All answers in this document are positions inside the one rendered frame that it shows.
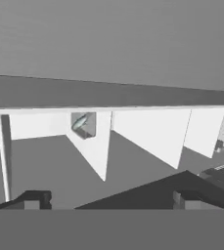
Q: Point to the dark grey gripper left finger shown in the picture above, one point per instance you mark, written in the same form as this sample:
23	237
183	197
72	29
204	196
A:
38	197

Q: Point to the clear container with fish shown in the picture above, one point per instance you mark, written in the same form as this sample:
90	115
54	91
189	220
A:
81	123

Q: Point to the white freezer with racks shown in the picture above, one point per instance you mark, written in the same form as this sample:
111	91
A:
149	133

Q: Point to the dark grey sloped panel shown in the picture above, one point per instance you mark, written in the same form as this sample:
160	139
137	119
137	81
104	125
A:
139	198

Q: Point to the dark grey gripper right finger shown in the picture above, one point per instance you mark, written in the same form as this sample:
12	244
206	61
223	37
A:
195	197

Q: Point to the dark ridged appliance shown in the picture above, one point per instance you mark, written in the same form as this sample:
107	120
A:
222	175

